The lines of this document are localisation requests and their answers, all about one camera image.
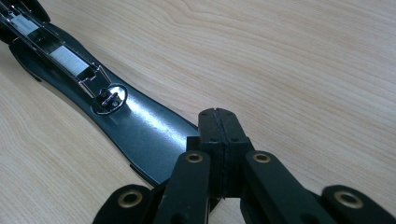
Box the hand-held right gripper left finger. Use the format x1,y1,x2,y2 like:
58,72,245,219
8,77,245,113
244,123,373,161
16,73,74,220
186,107,226,199

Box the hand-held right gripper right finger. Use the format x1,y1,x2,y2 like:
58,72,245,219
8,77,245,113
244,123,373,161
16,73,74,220
219,108,255,199

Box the black stapler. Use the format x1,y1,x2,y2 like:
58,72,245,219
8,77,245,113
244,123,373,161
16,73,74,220
0,0,201,189

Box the white staple strip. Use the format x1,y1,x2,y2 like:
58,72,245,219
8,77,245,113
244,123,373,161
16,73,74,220
9,13,40,36
49,45,91,77

